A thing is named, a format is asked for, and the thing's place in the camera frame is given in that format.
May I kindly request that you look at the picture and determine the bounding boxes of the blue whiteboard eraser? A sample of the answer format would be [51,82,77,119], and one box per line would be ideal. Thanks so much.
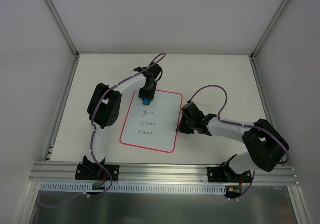
[142,98,152,105]

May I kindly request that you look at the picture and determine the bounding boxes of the pink framed whiteboard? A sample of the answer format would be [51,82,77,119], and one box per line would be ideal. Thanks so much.
[120,90,183,153]

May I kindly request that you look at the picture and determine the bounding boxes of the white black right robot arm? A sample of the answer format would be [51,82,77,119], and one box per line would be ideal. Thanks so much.
[176,101,290,182]

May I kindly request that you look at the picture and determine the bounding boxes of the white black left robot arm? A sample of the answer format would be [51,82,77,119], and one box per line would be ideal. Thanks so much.
[76,62,163,180]

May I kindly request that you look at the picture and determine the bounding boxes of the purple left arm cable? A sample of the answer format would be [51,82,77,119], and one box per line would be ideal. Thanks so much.
[37,52,167,208]

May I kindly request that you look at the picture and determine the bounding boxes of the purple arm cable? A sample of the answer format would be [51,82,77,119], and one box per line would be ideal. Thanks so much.
[186,84,292,202]
[37,52,167,208]

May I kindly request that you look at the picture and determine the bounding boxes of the front aluminium mounting rail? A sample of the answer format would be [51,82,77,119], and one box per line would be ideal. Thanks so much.
[29,161,300,186]

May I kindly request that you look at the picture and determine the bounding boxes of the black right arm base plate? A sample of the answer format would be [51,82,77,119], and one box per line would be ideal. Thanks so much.
[207,166,252,183]

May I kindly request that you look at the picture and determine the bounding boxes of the white slotted cable duct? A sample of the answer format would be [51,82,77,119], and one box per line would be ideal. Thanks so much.
[39,182,227,195]

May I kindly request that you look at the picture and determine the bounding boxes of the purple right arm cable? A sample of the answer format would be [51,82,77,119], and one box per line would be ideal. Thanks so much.
[186,84,292,202]

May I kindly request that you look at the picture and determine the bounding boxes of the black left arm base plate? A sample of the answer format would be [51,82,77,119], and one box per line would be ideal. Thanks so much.
[75,163,120,181]

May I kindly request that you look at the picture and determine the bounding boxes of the left aluminium corner post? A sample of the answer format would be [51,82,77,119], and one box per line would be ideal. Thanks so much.
[44,0,79,58]

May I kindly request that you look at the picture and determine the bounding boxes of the aluminium corner post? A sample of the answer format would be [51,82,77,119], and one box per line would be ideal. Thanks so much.
[44,0,79,58]
[250,0,291,60]

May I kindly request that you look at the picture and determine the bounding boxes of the right aluminium corner post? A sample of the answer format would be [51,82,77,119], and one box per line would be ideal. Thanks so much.
[250,0,291,60]

